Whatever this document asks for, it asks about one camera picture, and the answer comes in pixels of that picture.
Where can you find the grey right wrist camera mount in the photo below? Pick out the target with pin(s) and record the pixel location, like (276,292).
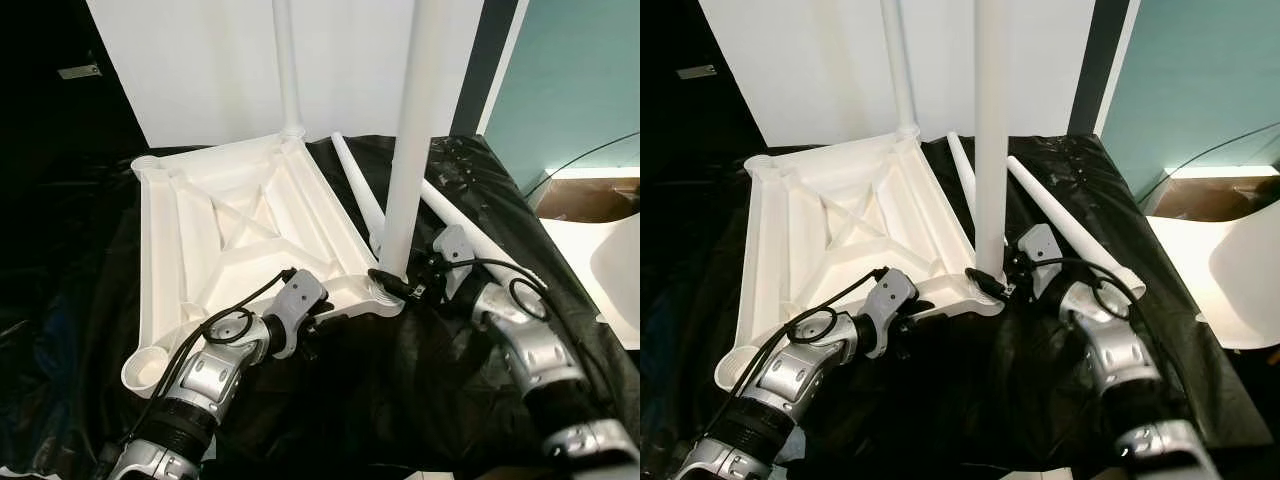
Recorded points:
(455,250)
(1040,250)

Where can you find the small grey wall label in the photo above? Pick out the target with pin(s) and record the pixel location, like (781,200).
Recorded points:
(697,72)
(78,72)

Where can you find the large white board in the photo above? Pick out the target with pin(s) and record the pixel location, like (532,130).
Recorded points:
(800,70)
(200,70)

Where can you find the white plastic children table top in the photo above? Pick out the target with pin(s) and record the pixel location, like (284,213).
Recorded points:
(800,240)
(200,240)

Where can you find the dark grey post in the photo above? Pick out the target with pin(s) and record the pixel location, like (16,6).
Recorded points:
(485,60)
(1100,60)

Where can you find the brown cardboard box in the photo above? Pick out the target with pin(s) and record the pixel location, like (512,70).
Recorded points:
(590,202)

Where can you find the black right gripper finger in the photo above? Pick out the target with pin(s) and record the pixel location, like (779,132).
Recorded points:
(388,284)
(985,283)

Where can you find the black plastic sheet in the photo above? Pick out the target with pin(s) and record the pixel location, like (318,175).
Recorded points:
(1000,400)
(400,400)

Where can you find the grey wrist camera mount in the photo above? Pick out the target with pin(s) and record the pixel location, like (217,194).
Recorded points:
(298,300)
(455,250)
(1040,250)
(890,298)

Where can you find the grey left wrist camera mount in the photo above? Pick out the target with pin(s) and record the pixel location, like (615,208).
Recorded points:
(890,298)
(298,300)

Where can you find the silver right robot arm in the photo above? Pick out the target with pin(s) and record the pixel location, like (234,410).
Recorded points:
(540,360)
(1115,360)

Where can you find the white plastic shell chair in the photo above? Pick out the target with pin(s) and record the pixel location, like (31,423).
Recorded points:
(1220,270)
(600,270)

